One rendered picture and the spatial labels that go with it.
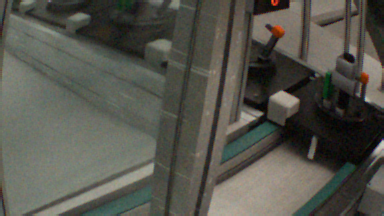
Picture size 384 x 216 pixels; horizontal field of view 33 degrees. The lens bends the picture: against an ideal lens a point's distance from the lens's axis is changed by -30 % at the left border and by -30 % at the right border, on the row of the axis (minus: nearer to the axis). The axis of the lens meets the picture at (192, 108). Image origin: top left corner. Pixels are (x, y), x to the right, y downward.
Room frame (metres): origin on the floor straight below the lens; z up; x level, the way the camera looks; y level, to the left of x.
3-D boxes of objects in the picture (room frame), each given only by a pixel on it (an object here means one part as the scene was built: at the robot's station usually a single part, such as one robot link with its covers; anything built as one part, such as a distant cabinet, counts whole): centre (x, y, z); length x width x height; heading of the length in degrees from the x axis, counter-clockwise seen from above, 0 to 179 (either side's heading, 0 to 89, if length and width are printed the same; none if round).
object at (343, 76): (1.29, -0.27, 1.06); 0.08 x 0.04 x 0.07; 57
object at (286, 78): (1.42, -0.07, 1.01); 0.24 x 0.24 x 0.13; 57
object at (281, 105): (1.25, -0.15, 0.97); 0.05 x 0.05 x 0.04; 57
